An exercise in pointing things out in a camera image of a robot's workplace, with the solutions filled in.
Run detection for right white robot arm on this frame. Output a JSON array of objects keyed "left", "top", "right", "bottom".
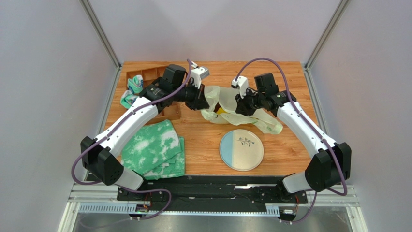
[{"left": 231, "top": 73, "right": 352, "bottom": 195}]

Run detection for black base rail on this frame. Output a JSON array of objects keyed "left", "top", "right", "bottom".
[{"left": 117, "top": 175, "right": 308, "bottom": 213}]

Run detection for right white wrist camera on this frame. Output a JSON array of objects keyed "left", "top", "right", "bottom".
[{"left": 231, "top": 76, "right": 250, "bottom": 98}]

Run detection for green white tie-dye cloth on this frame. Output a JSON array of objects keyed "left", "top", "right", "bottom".
[{"left": 120, "top": 120, "right": 185, "bottom": 180}]

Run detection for aluminium frame post left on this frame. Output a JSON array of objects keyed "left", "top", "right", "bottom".
[{"left": 79, "top": 0, "right": 121, "bottom": 70}]

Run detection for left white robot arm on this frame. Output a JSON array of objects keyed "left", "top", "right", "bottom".
[{"left": 76, "top": 62, "right": 209, "bottom": 191}]

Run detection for avocado print plastic bag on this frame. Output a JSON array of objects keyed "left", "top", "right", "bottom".
[{"left": 201, "top": 86, "right": 283, "bottom": 135}]

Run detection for blue cream ceramic plate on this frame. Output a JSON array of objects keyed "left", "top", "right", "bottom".
[{"left": 219, "top": 129, "right": 264, "bottom": 172}]

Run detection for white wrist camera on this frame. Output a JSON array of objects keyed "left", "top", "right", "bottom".
[
  {"left": 189, "top": 62, "right": 210, "bottom": 89},
  {"left": 231, "top": 76, "right": 250, "bottom": 98}
]

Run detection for aluminium frame post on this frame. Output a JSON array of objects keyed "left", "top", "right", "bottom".
[
  {"left": 305, "top": 0, "right": 351, "bottom": 70},
  {"left": 79, "top": 0, "right": 121, "bottom": 70}
]

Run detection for yellow fake lemon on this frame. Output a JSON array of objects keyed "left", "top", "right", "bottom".
[{"left": 216, "top": 108, "right": 227, "bottom": 115}]

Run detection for aluminium frame post right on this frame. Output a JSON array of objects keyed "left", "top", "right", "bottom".
[{"left": 305, "top": 0, "right": 351, "bottom": 70}]

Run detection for wooden compartment tray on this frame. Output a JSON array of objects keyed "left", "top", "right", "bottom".
[{"left": 126, "top": 65, "right": 181, "bottom": 125}]

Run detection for teal white rolled sock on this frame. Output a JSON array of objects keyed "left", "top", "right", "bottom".
[{"left": 127, "top": 74, "right": 144, "bottom": 95}]

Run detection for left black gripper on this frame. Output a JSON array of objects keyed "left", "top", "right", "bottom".
[{"left": 172, "top": 80, "right": 209, "bottom": 111}]

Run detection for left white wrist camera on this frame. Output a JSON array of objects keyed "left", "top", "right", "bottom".
[{"left": 189, "top": 62, "right": 210, "bottom": 89}]

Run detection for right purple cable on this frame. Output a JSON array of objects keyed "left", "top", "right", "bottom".
[{"left": 234, "top": 58, "right": 348, "bottom": 225}]

